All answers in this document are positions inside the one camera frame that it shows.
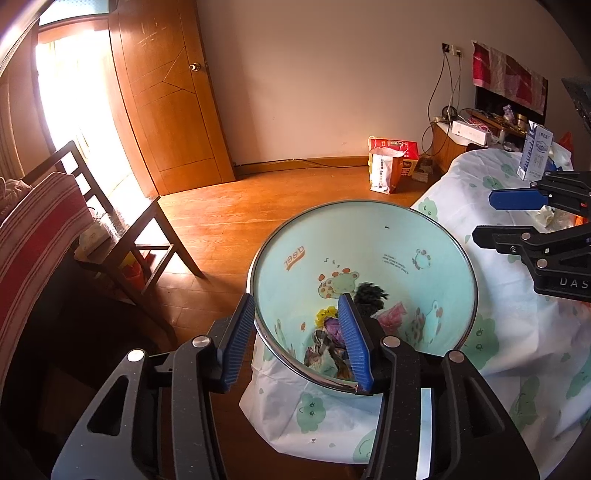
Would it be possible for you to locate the pink plastic bag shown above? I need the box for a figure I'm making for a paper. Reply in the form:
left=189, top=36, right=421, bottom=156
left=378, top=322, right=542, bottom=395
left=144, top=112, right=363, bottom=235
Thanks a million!
left=378, top=301, right=410, bottom=332

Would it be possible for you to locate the grey padded jacket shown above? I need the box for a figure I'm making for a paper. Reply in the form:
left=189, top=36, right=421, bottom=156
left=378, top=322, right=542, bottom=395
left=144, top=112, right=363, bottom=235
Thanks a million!
left=0, top=177, right=33, bottom=223

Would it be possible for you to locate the white flat box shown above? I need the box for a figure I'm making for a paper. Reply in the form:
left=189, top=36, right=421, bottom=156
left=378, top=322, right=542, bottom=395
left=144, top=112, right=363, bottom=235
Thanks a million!
left=451, top=119, right=491, bottom=147

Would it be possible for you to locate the red striped cloth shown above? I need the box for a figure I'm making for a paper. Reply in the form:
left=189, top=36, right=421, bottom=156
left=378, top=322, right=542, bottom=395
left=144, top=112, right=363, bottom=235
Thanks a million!
left=0, top=171, right=94, bottom=380

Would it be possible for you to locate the grey power cable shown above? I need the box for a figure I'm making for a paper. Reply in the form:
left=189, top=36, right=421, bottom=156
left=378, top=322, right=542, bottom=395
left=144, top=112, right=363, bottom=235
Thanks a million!
left=427, top=51, right=462, bottom=123

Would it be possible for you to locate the red patterned cloth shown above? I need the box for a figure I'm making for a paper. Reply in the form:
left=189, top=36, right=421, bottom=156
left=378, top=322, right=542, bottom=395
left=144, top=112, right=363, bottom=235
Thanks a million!
left=471, top=40, right=549, bottom=116

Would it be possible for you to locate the cloud print white tablecloth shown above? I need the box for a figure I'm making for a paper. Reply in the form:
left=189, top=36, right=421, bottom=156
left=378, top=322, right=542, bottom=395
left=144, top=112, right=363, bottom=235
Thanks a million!
left=239, top=147, right=591, bottom=468

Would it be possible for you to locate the wooden door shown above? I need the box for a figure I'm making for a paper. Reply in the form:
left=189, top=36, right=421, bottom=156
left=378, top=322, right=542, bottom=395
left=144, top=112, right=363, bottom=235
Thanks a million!
left=108, top=0, right=236, bottom=197

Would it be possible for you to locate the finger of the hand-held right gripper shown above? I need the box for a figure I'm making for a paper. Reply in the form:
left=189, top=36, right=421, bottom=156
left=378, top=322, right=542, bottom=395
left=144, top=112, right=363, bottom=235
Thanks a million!
left=489, top=170, right=591, bottom=213
left=471, top=224, right=591, bottom=278

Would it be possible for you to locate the cluttered wooden cabinet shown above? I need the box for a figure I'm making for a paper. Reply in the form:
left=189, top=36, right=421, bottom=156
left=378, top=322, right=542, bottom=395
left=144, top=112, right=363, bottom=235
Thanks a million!
left=431, top=108, right=533, bottom=174

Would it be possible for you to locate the red gift box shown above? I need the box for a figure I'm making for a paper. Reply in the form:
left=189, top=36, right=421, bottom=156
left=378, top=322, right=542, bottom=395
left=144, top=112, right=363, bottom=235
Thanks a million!
left=368, top=136, right=420, bottom=179

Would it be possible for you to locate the tall white milk carton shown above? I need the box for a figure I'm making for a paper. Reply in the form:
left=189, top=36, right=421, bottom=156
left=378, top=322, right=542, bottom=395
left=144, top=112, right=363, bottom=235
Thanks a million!
left=516, top=120, right=555, bottom=181

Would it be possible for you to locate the light green trash bin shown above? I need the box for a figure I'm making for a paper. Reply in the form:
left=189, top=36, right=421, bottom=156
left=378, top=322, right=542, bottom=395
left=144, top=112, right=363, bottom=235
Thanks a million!
left=248, top=199, right=479, bottom=398

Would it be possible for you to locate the black television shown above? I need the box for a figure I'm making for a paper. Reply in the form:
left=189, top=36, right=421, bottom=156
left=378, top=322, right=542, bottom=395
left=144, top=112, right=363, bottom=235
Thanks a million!
left=475, top=86, right=546, bottom=126

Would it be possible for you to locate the white paper bag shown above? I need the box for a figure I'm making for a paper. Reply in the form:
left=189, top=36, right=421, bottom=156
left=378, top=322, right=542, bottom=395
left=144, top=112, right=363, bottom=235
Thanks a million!
left=369, top=147, right=410, bottom=194

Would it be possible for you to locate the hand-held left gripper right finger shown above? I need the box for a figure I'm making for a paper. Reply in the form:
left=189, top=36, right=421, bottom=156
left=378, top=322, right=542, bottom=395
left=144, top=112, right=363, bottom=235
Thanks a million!
left=337, top=294, right=539, bottom=480

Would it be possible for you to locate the dark wooden chair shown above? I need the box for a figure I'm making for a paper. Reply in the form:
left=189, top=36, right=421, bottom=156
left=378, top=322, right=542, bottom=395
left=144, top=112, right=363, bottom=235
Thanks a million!
left=22, top=140, right=206, bottom=334

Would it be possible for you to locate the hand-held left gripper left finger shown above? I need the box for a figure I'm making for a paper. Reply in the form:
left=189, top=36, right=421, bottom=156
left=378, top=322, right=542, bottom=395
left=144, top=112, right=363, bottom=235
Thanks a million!
left=51, top=294, right=256, bottom=480

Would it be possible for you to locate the tissue pack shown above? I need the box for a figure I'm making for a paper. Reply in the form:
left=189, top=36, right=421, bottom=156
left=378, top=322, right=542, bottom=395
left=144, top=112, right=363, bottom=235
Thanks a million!
left=76, top=221, right=112, bottom=253

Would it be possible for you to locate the black foam net sleeve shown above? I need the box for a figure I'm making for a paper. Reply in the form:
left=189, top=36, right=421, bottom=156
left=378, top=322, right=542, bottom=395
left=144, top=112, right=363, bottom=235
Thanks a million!
left=353, top=282, right=389, bottom=320

